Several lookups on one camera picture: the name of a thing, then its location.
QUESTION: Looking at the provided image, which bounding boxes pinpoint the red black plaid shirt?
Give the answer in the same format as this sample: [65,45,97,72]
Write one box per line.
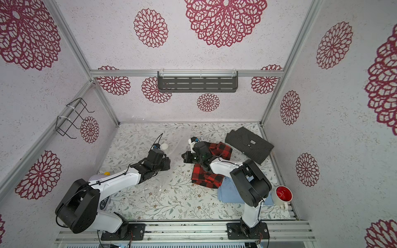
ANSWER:
[191,142,233,189]

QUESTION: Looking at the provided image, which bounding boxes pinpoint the clear plastic vacuum bag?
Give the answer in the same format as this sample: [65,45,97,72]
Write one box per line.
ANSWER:
[89,123,191,200]

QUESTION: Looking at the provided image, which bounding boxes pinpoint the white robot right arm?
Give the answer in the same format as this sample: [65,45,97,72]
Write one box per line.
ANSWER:
[182,139,272,230]

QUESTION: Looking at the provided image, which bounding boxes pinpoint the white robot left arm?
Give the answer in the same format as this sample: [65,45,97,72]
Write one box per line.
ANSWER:
[55,148,171,235]

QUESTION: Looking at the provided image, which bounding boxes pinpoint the light blue folded shirt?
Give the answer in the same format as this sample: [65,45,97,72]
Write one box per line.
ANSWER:
[216,176,275,206]

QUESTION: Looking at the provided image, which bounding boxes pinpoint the dark grey striped folded shirt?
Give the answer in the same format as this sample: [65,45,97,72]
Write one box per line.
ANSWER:
[225,127,274,164]

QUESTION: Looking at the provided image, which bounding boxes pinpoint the lavender toaster with yellow knobs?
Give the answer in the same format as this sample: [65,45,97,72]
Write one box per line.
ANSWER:
[89,172,111,211]

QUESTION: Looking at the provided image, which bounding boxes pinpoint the red and white mug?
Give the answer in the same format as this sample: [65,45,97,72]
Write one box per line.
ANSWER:
[271,186,293,211]

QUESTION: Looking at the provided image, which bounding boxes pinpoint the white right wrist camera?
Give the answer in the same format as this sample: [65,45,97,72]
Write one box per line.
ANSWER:
[188,136,199,153]

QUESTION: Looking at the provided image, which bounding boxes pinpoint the grey slotted wall shelf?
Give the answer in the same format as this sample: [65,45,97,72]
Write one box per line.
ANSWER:
[157,70,238,93]

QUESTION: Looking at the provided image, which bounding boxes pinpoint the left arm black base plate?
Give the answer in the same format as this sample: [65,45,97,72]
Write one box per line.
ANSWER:
[100,223,146,241]

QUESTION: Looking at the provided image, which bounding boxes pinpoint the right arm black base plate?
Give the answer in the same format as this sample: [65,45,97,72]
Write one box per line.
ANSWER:
[226,222,270,240]

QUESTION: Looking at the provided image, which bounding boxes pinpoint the black wire wall rack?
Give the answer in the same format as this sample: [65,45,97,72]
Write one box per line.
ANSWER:
[55,97,95,140]

